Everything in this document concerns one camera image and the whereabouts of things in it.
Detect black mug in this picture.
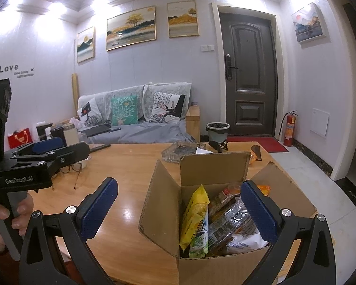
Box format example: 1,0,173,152
50,124,65,139

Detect white printed snack packet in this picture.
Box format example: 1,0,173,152
225,233,269,255

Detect wooden board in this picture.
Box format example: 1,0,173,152
71,72,80,116

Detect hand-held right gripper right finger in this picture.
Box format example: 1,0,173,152
240,180,336,285

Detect white thermos bottle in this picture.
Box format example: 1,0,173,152
63,122,78,146

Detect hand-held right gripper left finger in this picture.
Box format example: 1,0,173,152
19,177,119,285

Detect brown cardboard box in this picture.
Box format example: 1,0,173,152
138,151,317,285

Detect orange brown snack packet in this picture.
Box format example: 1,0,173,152
209,184,241,212

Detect small black stand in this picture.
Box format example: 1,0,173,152
209,140,228,154

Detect green white snack packet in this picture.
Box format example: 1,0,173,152
189,214,210,259

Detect white red print cushion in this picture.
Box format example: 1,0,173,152
78,98,103,127

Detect teal coral cushion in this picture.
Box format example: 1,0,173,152
110,95,138,126

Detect yellow snack packet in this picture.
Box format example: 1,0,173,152
179,185,210,252

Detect clear printed snack packet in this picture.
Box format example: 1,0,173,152
208,199,260,249

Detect teal mountain sun painting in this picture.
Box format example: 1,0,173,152
76,26,96,64

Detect grey sofa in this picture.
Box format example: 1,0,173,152
77,81,201,145

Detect red doormat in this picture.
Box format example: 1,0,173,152
227,136,290,154

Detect black lettering wall sticker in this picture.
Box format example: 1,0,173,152
0,64,36,78

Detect white wall panel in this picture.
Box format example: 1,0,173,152
311,108,330,137

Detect black laptop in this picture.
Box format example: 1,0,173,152
82,124,111,138

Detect red fire extinguisher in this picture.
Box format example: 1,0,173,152
280,110,299,147

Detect wide golden tree painting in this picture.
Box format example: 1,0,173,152
106,5,157,52

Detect small golden tree painting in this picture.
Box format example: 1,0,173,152
167,0,199,38

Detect grey trash bin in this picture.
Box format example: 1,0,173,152
206,122,230,143

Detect blue mountain canvas painting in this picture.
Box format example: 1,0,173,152
291,2,328,44

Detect red gift bag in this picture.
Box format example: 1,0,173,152
8,128,33,150

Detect black white tree cushion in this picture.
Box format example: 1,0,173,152
150,91,186,123

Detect dark brown door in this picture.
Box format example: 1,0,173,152
218,12,278,139

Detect door handle lock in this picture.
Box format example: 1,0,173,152
225,54,239,81

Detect black tablet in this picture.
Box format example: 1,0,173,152
87,144,111,153

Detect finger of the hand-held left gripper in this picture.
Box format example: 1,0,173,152
3,137,64,158
14,142,90,174

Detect eyeglasses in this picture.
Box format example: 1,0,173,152
59,161,84,189

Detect grey blanket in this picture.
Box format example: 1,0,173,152
85,119,195,144

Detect black kettle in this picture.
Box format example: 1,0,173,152
36,121,53,142

